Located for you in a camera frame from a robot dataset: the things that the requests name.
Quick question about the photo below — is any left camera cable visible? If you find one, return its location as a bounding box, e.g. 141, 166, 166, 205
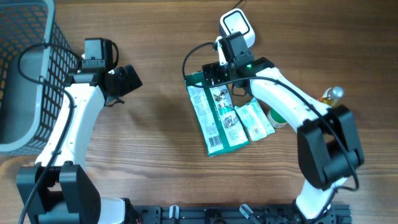
17, 42, 83, 224

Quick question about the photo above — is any green lidded cup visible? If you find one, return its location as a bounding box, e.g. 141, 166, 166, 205
267, 108, 287, 128

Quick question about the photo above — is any green sponge package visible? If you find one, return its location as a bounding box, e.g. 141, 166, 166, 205
185, 72, 249, 157

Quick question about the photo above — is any grey plastic mesh basket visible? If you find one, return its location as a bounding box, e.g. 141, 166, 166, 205
1, 0, 78, 156

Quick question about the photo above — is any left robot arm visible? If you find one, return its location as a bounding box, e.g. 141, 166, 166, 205
16, 38, 142, 223

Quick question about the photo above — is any yellow dish soap bottle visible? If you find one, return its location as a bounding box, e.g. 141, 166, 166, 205
318, 86, 344, 106

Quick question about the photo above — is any white barcode scanner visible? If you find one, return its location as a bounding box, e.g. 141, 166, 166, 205
219, 8, 256, 48

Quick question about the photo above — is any camera cable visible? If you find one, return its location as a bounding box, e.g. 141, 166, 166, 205
181, 42, 360, 223
17, 42, 83, 224

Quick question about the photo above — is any right camera cable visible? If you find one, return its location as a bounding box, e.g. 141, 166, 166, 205
181, 42, 360, 223

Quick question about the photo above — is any teal snack packet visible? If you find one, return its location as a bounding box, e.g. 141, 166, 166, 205
234, 98, 275, 141

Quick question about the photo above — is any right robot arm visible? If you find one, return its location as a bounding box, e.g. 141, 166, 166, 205
202, 32, 364, 223

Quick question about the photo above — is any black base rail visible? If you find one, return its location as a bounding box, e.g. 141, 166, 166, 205
124, 203, 352, 224

